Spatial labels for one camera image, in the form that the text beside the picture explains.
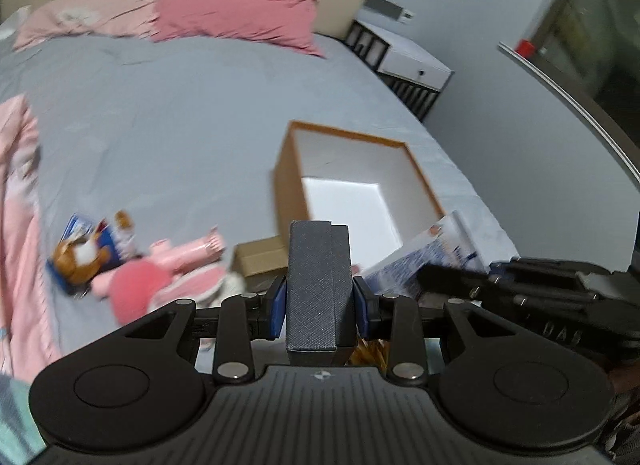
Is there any white pink crocheted bunny hat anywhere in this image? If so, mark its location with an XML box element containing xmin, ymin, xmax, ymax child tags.
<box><xmin>150</xmin><ymin>265</ymin><xmax>247</xmax><ymax>311</ymax></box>

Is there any teal striped fleece cloth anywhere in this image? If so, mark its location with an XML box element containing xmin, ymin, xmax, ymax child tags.
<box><xmin>0</xmin><ymin>372</ymin><xmax>46</xmax><ymax>465</ymax></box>

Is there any grey wall control panel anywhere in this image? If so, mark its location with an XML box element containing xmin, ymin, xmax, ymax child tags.
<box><xmin>364</xmin><ymin>0</ymin><xmax>416</xmax><ymax>23</ymax></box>

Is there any dark pink pillow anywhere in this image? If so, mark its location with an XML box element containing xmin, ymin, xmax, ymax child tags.
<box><xmin>150</xmin><ymin>0</ymin><xmax>328</xmax><ymax>60</ymax></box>

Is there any white blue printed packet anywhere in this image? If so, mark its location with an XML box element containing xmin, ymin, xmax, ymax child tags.
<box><xmin>361</xmin><ymin>211</ymin><xmax>493</xmax><ymax>298</ymax></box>

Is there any brown bear plush toy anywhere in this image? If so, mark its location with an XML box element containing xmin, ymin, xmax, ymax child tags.
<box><xmin>47</xmin><ymin>210</ymin><xmax>137</xmax><ymax>298</ymax></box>

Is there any grey windowsill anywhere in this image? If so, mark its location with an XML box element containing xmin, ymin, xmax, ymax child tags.
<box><xmin>497</xmin><ymin>41</ymin><xmax>640</xmax><ymax>186</ymax></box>

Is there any dark grey textured box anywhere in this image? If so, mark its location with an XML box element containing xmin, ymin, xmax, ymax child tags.
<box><xmin>285</xmin><ymin>220</ymin><xmax>353</xmax><ymax>368</ymax></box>

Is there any orange cardboard box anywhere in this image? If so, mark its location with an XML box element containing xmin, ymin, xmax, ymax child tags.
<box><xmin>272</xmin><ymin>120</ymin><xmax>447</xmax><ymax>278</ymax></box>

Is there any window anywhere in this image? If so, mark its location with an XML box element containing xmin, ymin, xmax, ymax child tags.
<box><xmin>530</xmin><ymin>0</ymin><xmax>640</xmax><ymax>120</ymax></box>

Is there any pink printed quilt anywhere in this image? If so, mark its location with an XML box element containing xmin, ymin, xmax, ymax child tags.
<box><xmin>0</xmin><ymin>95</ymin><xmax>63</xmax><ymax>376</ymax></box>

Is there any white drawer nightstand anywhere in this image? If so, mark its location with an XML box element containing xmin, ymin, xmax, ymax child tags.
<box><xmin>345</xmin><ymin>20</ymin><xmax>456</xmax><ymax>123</ymax></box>

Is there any red feather toy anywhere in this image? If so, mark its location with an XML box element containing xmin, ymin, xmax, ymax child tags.
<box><xmin>350</xmin><ymin>337</ymin><xmax>391</xmax><ymax>368</ymax></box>

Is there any grey bed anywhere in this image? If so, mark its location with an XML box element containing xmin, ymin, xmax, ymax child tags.
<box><xmin>0</xmin><ymin>30</ymin><xmax>521</xmax><ymax>371</ymax></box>

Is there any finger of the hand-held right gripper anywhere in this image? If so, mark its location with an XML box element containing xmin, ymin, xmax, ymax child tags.
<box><xmin>420</xmin><ymin>264</ymin><xmax>526</xmax><ymax>306</ymax></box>
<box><xmin>492</xmin><ymin>256</ymin><xmax>611</xmax><ymax>291</ymax></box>

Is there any pink selfie stick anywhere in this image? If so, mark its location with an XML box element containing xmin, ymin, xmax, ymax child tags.
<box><xmin>91</xmin><ymin>227</ymin><xmax>226</xmax><ymax>298</ymax></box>

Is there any small gold box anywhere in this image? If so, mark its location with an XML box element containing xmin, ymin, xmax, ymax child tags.
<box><xmin>232</xmin><ymin>236</ymin><xmax>288</xmax><ymax>280</ymax></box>

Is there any pink fluffy pompom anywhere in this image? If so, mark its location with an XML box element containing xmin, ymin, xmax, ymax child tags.
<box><xmin>109</xmin><ymin>264</ymin><xmax>173</xmax><ymax>328</ymax></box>

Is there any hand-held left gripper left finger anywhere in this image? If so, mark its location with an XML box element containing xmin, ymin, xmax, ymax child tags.
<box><xmin>115</xmin><ymin>277</ymin><xmax>288</xmax><ymax>386</ymax></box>

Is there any light pink pillow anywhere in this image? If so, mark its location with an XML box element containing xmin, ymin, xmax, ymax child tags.
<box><xmin>12</xmin><ymin>0</ymin><xmax>161</xmax><ymax>50</ymax></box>

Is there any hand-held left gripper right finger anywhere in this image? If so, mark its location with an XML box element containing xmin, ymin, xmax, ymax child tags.
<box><xmin>352</xmin><ymin>276</ymin><xmax>526</xmax><ymax>386</ymax></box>

